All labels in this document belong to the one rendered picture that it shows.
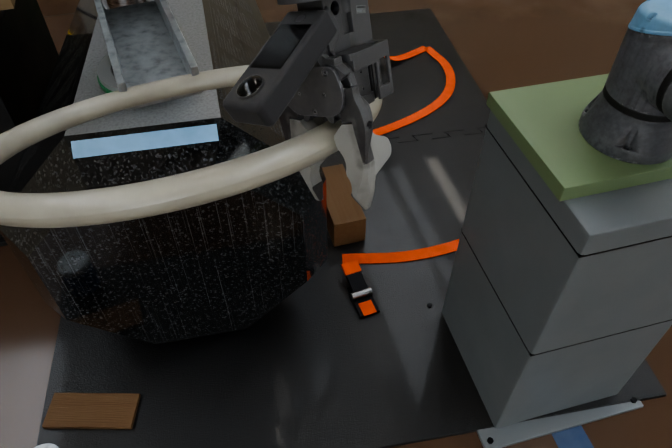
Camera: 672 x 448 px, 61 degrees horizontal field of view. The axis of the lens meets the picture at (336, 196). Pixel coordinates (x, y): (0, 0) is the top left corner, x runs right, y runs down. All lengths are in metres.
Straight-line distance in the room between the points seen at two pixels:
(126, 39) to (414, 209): 1.39
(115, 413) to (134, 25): 1.12
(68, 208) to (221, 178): 0.13
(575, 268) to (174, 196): 0.85
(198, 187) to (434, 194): 1.85
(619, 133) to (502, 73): 1.89
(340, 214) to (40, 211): 1.56
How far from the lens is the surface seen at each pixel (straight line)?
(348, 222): 1.98
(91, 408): 1.86
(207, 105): 1.35
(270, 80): 0.46
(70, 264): 1.54
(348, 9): 0.54
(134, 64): 1.04
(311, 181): 0.57
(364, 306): 1.90
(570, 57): 3.30
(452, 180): 2.35
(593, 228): 1.11
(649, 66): 1.12
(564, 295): 1.24
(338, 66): 0.50
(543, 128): 1.24
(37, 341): 2.09
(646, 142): 1.20
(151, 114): 1.36
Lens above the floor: 1.61
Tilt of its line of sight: 46 degrees down
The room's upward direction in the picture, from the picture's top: straight up
